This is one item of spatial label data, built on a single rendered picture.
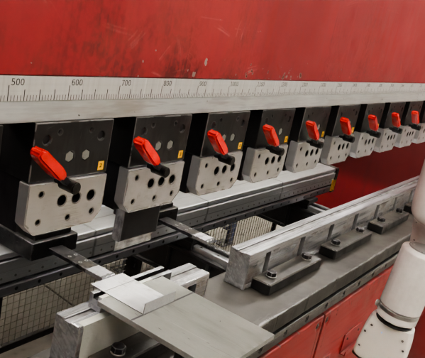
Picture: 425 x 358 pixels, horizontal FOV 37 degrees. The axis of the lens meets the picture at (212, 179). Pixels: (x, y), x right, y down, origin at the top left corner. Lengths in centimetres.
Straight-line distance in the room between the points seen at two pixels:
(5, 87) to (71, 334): 49
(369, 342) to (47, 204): 75
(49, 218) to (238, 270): 74
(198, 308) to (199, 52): 46
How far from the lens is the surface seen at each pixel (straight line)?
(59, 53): 87
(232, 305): 150
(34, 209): 91
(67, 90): 89
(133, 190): 105
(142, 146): 98
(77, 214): 97
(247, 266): 156
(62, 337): 116
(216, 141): 114
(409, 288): 129
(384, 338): 136
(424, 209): 125
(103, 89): 94
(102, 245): 151
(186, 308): 117
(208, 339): 109
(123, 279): 123
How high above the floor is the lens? 154
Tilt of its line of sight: 16 degrees down
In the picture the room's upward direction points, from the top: 12 degrees clockwise
